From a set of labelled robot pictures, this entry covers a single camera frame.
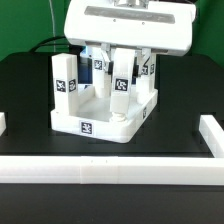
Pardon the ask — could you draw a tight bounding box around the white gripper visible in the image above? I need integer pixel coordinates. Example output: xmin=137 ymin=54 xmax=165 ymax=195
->
xmin=64 ymin=0 xmax=196 ymax=77

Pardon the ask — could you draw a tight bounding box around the white desk top tray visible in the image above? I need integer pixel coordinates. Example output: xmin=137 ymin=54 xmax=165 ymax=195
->
xmin=51 ymin=84 xmax=158 ymax=143

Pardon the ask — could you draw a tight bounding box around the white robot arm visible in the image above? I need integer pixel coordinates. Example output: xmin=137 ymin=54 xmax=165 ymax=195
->
xmin=64 ymin=0 xmax=196 ymax=76

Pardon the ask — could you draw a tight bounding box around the black cable with connector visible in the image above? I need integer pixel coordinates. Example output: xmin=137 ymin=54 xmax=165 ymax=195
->
xmin=27 ymin=35 xmax=72 ymax=54

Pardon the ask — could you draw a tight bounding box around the white thin cable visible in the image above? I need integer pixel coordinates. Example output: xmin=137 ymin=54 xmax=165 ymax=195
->
xmin=48 ymin=0 xmax=57 ymax=38

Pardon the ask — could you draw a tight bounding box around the white right obstacle rail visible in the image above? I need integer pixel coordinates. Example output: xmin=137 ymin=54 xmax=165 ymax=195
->
xmin=199 ymin=115 xmax=224 ymax=159

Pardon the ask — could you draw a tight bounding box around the white obstacle rail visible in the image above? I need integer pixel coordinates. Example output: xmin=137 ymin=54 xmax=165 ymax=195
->
xmin=199 ymin=115 xmax=224 ymax=159
xmin=0 ymin=156 xmax=224 ymax=186

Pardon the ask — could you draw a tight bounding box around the white front obstacle rail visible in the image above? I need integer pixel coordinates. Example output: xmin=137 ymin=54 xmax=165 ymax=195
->
xmin=0 ymin=156 xmax=224 ymax=186

